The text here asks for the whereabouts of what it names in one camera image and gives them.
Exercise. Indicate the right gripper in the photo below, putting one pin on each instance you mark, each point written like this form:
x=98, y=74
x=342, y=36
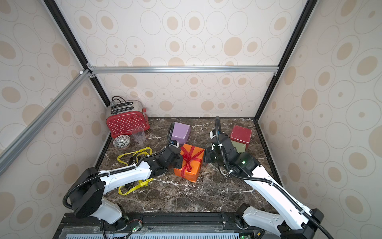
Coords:
x=217, y=142

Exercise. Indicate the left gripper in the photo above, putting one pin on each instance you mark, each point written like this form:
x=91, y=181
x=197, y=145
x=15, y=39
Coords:
x=180, y=160

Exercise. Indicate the green gift box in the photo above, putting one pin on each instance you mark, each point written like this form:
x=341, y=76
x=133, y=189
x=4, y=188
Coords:
x=240, y=147

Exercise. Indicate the orange gift box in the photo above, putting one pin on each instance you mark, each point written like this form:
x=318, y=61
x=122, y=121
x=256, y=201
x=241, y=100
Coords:
x=190, y=177

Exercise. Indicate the dark red gift box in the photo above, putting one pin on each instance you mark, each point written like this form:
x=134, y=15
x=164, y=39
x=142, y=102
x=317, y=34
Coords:
x=241, y=135

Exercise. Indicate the purple gift box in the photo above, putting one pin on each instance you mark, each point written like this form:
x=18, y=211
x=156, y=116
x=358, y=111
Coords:
x=181, y=133

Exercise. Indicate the yellow ribbon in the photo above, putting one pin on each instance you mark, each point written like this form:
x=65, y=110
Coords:
x=133, y=157
x=135, y=187

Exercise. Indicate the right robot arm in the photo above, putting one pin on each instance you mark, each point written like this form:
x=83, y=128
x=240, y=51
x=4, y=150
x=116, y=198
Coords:
x=293, y=219

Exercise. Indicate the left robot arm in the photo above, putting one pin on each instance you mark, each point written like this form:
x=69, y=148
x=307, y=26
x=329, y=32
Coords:
x=86, y=196

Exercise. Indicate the clear plastic cup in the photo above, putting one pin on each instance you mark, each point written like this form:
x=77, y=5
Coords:
x=139, y=135

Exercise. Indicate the patterned ceramic bowl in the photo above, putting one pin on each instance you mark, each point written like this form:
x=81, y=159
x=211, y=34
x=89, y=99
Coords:
x=122, y=141

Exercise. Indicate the red polka dot toaster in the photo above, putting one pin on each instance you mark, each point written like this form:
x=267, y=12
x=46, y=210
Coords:
x=124, y=116

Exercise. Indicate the horizontal aluminium bar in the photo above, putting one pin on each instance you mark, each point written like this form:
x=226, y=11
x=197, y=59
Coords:
x=184, y=69

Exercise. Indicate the diagonal aluminium bar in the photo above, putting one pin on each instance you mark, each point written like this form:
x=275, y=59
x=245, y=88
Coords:
x=10, y=154

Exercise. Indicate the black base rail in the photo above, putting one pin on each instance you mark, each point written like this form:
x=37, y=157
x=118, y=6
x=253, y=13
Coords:
x=223, y=225

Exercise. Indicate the black frame post left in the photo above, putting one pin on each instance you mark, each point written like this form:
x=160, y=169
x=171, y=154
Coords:
x=53, y=8

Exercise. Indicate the black frame post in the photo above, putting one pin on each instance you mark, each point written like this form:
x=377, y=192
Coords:
x=53, y=8
x=296, y=34

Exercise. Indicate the black frame post right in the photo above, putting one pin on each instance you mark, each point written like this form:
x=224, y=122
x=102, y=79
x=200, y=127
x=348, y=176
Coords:
x=296, y=34

